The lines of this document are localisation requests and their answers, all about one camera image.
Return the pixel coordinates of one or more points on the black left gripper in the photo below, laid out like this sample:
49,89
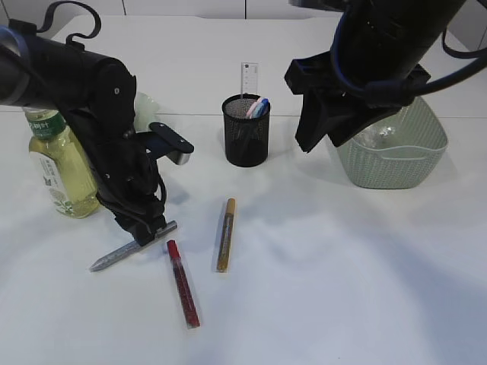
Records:
125,171

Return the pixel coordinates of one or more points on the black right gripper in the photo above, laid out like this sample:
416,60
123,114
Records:
371,84

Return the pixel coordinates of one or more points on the clear plastic sheet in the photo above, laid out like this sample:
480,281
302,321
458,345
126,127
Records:
377,137

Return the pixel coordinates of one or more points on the silver glitter pen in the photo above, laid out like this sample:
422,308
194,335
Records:
129,249

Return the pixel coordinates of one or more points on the yellow tea plastic bottle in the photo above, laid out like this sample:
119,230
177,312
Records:
60,160

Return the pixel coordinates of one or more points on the blue capped scissors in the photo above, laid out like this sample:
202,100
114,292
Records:
260,108

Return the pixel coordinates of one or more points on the pink purple capped scissors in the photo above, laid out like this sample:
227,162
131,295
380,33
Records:
254,105

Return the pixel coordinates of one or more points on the clear plastic ruler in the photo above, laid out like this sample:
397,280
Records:
248,78

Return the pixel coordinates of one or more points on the gold glitter pen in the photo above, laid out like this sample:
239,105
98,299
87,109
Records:
226,236

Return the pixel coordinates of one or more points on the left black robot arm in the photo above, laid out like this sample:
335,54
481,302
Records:
95,94

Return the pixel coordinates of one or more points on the right black blue robot arm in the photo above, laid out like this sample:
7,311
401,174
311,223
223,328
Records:
375,41

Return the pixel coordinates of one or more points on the green wavy glass plate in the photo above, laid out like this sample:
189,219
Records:
146,112

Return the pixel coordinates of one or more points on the green plastic woven basket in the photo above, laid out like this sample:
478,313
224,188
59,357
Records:
420,143

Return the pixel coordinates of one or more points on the black mesh pen holder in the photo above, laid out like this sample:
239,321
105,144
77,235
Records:
246,141

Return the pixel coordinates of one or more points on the red glitter pen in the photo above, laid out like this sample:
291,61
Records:
184,292

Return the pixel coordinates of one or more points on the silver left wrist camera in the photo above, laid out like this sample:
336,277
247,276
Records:
169,146

